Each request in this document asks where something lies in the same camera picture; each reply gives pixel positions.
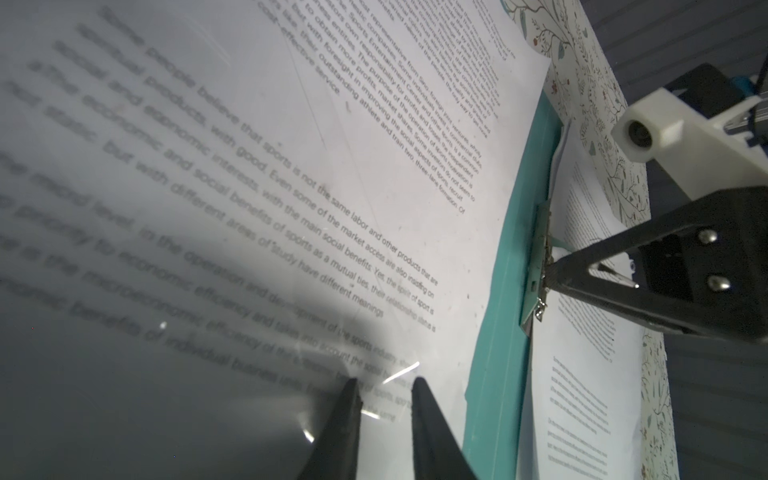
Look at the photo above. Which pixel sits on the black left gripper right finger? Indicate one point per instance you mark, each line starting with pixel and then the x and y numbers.
pixel 436 453

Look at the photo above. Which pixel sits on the white paper sheet underneath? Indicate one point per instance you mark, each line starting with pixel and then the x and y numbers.
pixel 581 414

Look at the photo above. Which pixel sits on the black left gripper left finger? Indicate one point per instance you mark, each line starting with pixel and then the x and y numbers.
pixel 335 450

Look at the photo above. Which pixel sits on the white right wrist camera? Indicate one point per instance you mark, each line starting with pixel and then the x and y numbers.
pixel 696 152

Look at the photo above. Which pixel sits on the silver metal folder clip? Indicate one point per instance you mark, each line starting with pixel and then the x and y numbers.
pixel 534 290

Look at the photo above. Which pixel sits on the printed white paper sheet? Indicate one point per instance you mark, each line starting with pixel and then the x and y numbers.
pixel 215 213

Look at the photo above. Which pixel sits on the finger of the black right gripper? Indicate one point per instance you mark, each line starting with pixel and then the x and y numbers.
pixel 699 270

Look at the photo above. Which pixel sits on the teal file folder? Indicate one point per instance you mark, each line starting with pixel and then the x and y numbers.
pixel 499 369

